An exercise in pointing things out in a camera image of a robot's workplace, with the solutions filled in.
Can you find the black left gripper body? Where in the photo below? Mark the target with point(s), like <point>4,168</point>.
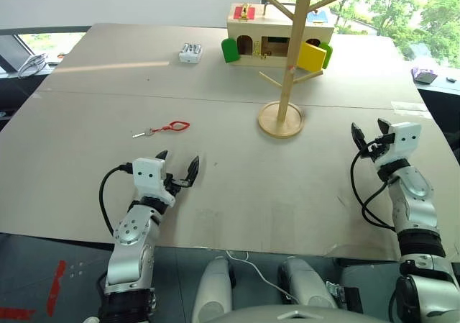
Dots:
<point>174,184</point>

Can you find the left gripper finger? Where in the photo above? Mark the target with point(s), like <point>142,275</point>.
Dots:
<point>162,154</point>
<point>193,168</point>

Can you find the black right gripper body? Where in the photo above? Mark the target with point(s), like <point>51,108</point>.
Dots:
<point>376,153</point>

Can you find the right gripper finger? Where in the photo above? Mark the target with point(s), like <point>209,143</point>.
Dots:
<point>358,134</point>
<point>384,126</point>

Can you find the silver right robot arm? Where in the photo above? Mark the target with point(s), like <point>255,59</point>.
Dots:
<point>413,193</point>

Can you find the silver key with red loop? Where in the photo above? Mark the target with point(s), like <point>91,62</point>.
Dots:
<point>147,132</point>

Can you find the clear tape strip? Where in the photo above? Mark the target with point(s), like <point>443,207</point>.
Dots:
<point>408,106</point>

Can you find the purple and white packet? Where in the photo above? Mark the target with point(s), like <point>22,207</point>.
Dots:
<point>424,75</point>

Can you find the small dark flat object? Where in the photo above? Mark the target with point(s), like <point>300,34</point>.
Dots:
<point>451,80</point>

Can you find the wooden tree hanger stand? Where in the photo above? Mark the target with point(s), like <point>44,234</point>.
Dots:
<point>287,85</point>

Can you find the white battery holder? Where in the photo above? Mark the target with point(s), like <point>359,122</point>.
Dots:
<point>190,53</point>

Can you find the silver left robot leg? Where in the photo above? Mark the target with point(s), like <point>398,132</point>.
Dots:
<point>213,287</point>

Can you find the silver robot leg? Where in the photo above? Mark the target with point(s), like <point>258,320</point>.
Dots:
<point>213,287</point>
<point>305,283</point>

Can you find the silver right robot leg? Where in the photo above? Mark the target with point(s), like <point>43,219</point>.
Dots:
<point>305,283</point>

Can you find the wooden lock box house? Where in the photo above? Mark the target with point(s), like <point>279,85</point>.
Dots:
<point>244,26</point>

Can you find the grey robot torso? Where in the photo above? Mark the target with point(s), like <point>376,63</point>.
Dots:
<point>291,316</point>

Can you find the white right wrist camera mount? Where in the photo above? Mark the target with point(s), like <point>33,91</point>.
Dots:
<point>404,139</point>

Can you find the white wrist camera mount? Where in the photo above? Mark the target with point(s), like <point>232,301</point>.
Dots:
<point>404,139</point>
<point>147,175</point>

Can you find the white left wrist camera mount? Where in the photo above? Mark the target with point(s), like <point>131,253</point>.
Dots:
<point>147,175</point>

